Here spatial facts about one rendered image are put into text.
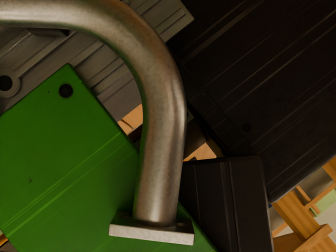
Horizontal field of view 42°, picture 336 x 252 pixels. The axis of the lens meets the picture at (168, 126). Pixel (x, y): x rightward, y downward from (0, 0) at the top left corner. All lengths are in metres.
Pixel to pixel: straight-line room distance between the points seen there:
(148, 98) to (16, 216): 0.13
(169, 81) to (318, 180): 9.70
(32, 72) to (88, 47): 0.05
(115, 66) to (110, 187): 0.09
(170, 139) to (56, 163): 0.09
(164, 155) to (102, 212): 0.07
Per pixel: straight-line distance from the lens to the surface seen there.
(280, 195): 0.39
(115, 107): 0.95
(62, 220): 0.34
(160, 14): 0.35
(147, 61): 0.28
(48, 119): 0.33
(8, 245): 0.49
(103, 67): 0.34
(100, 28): 0.29
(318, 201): 9.30
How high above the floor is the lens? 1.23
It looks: 14 degrees down
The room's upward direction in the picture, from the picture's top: 142 degrees clockwise
